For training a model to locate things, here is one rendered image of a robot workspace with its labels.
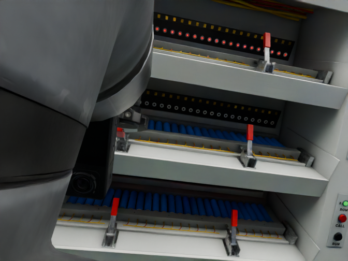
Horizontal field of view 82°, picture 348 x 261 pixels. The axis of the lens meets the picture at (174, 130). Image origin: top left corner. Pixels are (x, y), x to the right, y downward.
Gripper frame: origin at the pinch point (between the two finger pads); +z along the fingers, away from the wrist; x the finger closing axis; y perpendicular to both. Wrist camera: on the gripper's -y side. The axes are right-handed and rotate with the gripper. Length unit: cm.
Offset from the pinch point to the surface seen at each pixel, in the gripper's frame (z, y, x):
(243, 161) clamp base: 6.1, -2.6, -25.6
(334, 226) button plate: 7, -14, -48
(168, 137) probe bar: 9.9, 0.7, -9.2
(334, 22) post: 3, 33, -45
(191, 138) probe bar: 9.7, 1.2, -14.5
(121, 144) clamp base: 7.4, -2.3, 0.4
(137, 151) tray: 6.2, -3.3, -3.1
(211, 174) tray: 5.4, -6.0, -18.6
